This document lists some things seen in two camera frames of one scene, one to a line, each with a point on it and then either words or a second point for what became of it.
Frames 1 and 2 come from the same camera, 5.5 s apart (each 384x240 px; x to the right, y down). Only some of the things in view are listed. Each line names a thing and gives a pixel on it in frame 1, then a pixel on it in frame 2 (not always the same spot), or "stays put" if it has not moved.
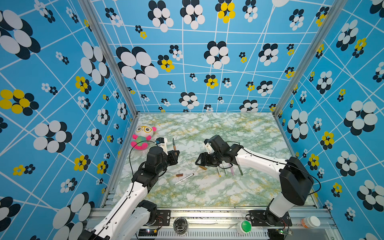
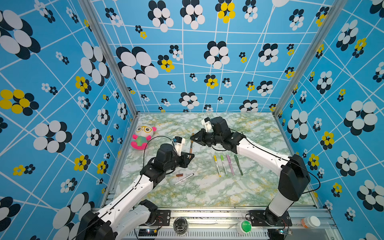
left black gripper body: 170,160 -> 180,161
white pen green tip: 226,173 stays put
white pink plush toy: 143,134 stays put
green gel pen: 240,170 stays put
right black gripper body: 212,160 -> 209,139
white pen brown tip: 184,179 stays put
